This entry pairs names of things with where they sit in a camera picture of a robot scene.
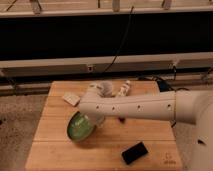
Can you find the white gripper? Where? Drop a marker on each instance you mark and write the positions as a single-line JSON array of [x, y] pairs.
[[96, 120]]

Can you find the green ceramic bowl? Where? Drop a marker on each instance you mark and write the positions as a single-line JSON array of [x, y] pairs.
[[79, 127]]

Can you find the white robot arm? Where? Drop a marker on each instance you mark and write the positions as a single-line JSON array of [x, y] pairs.
[[195, 107]]

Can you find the white plastic bottle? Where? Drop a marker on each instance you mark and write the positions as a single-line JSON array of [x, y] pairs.
[[124, 89]]

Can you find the black smartphone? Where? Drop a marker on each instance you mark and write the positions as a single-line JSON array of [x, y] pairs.
[[133, 153]]

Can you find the brown wooden-handled tool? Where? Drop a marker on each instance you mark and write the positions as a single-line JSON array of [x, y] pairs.
[[122, 120]]

